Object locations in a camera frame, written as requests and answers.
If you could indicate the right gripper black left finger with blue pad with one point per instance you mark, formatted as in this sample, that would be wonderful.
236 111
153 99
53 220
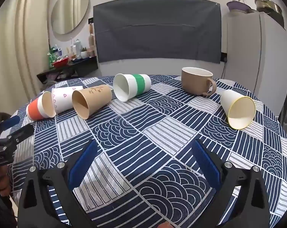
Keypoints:
36 208

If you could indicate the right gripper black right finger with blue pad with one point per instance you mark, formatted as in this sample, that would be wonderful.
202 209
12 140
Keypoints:
251 208

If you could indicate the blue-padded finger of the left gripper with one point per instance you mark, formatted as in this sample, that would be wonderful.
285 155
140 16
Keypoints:
12 121

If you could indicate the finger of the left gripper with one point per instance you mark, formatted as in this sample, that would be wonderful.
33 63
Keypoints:
21 134

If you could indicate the orange white paper cup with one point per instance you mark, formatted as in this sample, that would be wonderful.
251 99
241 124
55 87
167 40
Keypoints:
41 108

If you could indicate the white paper cup pink hearts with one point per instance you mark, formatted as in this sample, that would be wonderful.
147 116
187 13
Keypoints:
62 98

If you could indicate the brown kraft paper cup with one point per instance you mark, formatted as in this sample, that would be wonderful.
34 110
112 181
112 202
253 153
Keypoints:
88 101

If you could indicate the white cup yellow rim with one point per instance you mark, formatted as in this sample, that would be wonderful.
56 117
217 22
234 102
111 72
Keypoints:
239 109

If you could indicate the white cup green band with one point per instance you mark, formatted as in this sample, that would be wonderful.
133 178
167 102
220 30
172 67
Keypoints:
128 86

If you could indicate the person's left hand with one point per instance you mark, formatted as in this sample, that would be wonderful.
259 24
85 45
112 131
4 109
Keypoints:
4 181

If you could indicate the person's right hand thumb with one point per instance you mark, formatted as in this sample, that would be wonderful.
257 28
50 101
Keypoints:
165 225

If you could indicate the red bowl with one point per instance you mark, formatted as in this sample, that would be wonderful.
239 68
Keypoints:
61 62

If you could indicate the green plastic bottle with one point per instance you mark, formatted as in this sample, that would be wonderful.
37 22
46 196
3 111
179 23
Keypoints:
52 58

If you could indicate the beige curtain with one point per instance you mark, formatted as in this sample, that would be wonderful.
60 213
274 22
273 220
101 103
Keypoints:
24 45

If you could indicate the black side shelf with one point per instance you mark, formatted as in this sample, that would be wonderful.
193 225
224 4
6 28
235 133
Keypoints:
80 68

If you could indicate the small potted plant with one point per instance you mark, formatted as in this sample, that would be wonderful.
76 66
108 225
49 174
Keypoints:
84 53

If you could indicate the white spray bottle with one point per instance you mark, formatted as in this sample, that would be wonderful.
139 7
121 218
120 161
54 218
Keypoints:
78 47

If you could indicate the blue white patterned tablecloth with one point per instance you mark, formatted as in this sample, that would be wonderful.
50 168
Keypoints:
144 173

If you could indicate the beige ceramic mug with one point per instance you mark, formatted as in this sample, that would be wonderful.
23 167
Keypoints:
198 81

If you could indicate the white refrigerator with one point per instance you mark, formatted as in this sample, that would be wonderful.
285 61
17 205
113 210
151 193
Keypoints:
257 57

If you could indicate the grey cloth covered screen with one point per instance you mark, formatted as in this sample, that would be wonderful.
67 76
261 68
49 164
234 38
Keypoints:
173 29

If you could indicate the purple basin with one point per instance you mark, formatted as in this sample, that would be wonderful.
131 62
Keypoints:
236 5

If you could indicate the steel cooking pot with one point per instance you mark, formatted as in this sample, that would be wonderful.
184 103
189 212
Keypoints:
267 4

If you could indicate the oval wall mirror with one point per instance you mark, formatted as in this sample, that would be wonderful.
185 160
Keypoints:
67 14

